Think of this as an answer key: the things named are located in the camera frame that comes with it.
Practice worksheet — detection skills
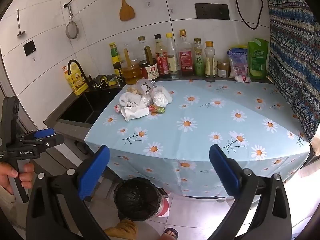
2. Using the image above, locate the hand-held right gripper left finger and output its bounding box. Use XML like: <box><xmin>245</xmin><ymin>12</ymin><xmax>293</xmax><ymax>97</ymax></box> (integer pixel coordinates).
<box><xmin>26</xmin><ymin>145</ymin><xmax>110</xmax><ymax>240</ymax></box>

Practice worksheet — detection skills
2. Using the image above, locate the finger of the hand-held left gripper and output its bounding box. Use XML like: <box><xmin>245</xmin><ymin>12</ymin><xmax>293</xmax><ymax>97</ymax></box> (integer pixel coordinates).
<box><xmin>16</xmin><ymin>128</ymin><xmax>55</xmax><ymax>143</ymax></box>
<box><xmin>18</xmin><ymin>134</ymin><xmax>65</xmax><ymax>153</ymax></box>

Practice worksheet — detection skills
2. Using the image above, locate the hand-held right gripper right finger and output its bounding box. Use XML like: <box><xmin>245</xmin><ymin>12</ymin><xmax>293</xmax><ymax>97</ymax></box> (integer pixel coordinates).
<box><xmin>209</xmin><ymin>144</ymin><xmax>293</xmax><ymax>240</ymax></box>

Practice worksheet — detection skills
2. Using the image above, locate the trash bin with black bag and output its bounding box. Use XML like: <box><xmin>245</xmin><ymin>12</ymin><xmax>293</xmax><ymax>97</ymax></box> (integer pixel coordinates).
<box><xmin>114</xmin><ymin>177</ymin><xmax>170</xmax><ymax>222</ymax></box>

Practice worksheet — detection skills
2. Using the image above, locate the crushed white paper cup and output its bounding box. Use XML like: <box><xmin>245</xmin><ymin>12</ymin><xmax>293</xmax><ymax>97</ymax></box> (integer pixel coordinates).
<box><xmin>121</xmin><ymin>106</ymin><xmax>150</xmax><ymax>122</ymax></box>

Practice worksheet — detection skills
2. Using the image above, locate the white tissue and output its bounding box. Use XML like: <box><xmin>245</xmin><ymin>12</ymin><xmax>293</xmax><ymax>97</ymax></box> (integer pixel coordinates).
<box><xmin>119</xmin><ymin>92</ymin><xmax>144</xmax><ymax>108</ymax></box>

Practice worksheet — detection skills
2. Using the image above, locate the colourful candy wrapper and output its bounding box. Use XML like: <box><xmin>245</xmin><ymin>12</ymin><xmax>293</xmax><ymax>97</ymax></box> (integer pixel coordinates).
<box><xmin>148</xmin><ymin>104</ymin><xmax>166</xmax><ymax>114</ymax></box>

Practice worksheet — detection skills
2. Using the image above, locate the clear plastic cup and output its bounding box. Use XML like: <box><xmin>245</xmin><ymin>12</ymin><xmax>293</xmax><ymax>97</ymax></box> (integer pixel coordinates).
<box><xmin>136</xmin><ymin>78</ymin><xmax>153</xmax><ymax>97</ymax></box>

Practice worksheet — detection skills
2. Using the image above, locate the person's left forearm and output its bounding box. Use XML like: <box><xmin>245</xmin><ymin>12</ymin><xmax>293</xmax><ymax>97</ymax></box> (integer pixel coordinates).
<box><xmin>0</xmin><ymin>185</ymin><xmax>17</xmax><ymax>230</ymax></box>

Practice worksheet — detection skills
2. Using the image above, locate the person's left hand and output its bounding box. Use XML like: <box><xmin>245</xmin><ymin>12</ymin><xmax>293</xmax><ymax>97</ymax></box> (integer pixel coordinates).
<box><xmin>0</xmin><ymin>162</ymin><xmax>35</xmax><ymax>195</ymax></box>

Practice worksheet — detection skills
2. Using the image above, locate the floral light blue tablecloth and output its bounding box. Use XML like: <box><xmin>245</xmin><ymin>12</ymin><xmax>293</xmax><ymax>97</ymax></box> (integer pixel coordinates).
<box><xmin>84</xmin><ymin>79</ymin><xmax>312</xmax><ymax>199</ymax></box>

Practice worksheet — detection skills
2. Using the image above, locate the black sink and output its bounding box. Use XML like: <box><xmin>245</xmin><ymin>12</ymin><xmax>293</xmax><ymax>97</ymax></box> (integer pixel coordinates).
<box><xmin>57</xmin><ymin>86</ymin><xmax>124</xmax><ymax>125</ymax></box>

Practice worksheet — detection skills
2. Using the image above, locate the yellow dish soap bottle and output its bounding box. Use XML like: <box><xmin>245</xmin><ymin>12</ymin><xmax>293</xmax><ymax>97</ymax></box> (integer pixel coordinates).
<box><xmin>62</xmin><ymin>62</ymin><xmax>89</xmax><ymax>96</ymax></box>

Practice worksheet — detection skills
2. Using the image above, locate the black sponge rack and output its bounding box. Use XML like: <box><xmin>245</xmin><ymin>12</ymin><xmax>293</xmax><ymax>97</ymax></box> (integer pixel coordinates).
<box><xmin>90</xmin><ymin>74</ymin><xmax>125</xmax><ymax>90</ymax></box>

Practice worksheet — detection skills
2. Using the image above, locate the dark slipper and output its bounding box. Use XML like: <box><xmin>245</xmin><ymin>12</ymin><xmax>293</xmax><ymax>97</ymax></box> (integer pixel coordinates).
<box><xmin>162</xmin><ymin>227</ymin><xmax>179</xmax><ymax>240</ymax></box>

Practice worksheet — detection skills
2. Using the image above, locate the black faucet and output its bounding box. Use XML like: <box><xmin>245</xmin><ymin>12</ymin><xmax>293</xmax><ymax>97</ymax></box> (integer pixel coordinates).
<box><xmin>67</xmin><ymin>59</ymin><xmax>94</xmax><ymax>89</ymax></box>

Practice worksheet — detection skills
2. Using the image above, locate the small brown jar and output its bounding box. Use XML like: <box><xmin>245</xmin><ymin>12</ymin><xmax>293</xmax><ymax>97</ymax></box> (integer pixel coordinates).
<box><xmin>217</xmin><ymin>59</ymin><xmax>230</xmax><ymax>78</ymax></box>

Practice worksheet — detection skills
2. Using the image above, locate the green bottle with yellow cap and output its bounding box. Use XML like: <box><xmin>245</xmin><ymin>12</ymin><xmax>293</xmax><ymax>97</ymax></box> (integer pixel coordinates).
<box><xmin>109</xmin><ymin>42</ymin><xmax>123</xmax><ymax>78</ymax></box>

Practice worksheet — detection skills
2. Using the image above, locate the clear cooking oil jug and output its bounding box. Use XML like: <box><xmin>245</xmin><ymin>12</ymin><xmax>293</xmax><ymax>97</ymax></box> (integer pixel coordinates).
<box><xmin>121</xmin><ymin>44</ymin><xmax>142</xmax><ymax>85</ymax></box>

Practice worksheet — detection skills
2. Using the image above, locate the metal mesh strainer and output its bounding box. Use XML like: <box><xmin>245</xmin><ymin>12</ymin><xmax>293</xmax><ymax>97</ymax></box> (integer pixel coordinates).
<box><xmin>65</xmin><ymin>4</ymin><xmax>79</xmax><ymax>39</ymax></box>

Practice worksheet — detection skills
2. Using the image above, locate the clear yellow capped seasoning bottle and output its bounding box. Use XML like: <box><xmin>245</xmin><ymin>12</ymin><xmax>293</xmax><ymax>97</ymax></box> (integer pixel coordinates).
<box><xmin>204</xmin><ymin>41</ymin><xmax>217</xmax><ymax>82</ymax></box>

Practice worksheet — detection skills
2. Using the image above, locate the blue and white plastic packet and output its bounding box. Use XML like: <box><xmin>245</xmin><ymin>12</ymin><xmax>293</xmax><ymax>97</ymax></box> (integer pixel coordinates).
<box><xmin>227</xmin><ymin>45</ymin><xmax>250</xmax><ymax>79</ymax></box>

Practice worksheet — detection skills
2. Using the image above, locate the green label bottle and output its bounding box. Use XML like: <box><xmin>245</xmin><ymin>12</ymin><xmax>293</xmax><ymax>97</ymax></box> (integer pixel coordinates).
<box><xmin>192</xmin><ymin>38</ymin><xmax>206</xmax><ymax>77</ymax></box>

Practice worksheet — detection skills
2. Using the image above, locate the metal ladle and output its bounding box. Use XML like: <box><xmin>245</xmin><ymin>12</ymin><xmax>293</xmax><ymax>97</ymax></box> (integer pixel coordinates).
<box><xmin>16</xmin><ymin>9</ymin><xmax>26</xmax><ymax>37</ymax></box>

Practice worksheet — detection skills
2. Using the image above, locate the dark soy sauce jug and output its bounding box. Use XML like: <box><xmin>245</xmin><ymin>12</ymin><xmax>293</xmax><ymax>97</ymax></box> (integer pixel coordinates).
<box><xmin>138</xmin><ymin>46</ymin><xmax>160</xmax><ymax>80</ymax></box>

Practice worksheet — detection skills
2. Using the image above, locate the green plastic packet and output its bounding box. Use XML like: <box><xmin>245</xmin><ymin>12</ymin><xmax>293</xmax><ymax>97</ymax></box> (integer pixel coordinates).
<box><xmin>247</xmin><ymin>38</ymin><xmax>270</xmax><ymax>80</ymax></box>

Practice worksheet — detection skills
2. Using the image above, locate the gold capped red label bottle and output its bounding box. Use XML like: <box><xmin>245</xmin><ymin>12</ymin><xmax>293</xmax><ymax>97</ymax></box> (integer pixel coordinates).
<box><xmin>176</xmin><ymin>29</ymin><xmax>195</xmax><ymax>77</ymax></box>

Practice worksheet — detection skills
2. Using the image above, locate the clear bottle with yellow cap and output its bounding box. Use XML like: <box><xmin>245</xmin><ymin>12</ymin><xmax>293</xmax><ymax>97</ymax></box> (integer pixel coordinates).
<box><xmin>165</xmin><ymin>32</ymin><xmax>182</xmax><ymax>79</ymax></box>

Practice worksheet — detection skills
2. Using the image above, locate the black capped red label bottle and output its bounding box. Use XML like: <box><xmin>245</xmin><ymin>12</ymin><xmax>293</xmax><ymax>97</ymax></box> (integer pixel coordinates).
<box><xmin>154</xmin><ymin>34</ymin><xmax>169</xmax><ymax>79</ymax></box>

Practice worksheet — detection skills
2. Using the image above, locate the clear bottle with gold cap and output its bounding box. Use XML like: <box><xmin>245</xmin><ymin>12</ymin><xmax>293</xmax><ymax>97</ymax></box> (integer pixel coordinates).
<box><xmin>137</xmin><ymin>35</ymin><xmax>150</xmax><ymax>63</ymax></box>

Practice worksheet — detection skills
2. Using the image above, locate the patterned blue curtain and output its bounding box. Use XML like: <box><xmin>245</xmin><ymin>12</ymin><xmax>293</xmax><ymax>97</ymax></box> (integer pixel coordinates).
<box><xmin>262</xmin><ymin>0</ymin><xmax>320</xmax><ymax>143</ymax></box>

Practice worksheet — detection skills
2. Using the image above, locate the wooden spatula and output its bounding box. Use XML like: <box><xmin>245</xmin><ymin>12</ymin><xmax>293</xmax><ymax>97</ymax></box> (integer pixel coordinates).
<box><xmin>114</xmin><ymin>0</ymin><xmax>135</xmax><ymax>22</ymax></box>

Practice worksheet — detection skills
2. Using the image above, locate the black wall socket panel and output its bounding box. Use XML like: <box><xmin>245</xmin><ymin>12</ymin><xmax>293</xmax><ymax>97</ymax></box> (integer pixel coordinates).
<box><xmin>194</xmin><ymin>3</ymin><xmax>230</xmax><ymax>20</ymax></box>

